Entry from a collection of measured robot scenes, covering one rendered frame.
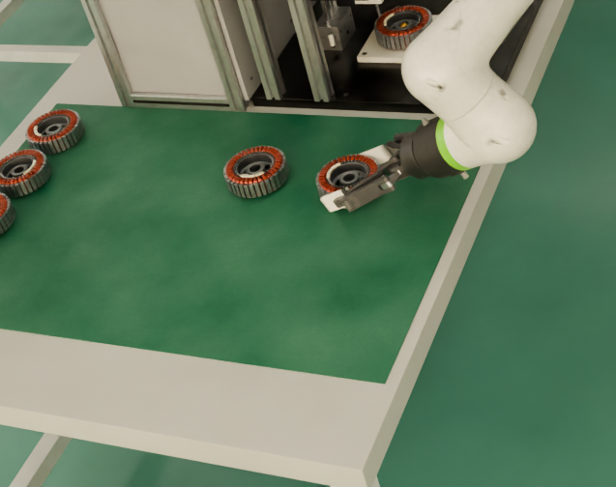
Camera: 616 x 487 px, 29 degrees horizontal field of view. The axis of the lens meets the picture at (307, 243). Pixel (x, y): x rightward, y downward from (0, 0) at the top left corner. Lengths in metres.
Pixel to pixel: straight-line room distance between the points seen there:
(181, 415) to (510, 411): 1.04
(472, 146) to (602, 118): 1.64
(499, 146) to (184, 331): 0.56
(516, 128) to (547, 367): 1.06
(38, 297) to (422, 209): 0.66
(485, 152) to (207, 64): 0.73
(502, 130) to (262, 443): 0.55
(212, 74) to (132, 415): 0.78
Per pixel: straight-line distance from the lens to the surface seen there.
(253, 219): 2.06
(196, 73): 2.34
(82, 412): 1.85
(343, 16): 2.39
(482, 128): 1.74
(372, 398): 1.71
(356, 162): 2.06
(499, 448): 2.59
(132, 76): 2.43
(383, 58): 2.32
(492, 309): 2.86
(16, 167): 2.37
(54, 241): 2.19
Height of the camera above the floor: 2.00
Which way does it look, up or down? 39 degrees down
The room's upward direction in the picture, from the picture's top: 17 degrees counter-clockwise
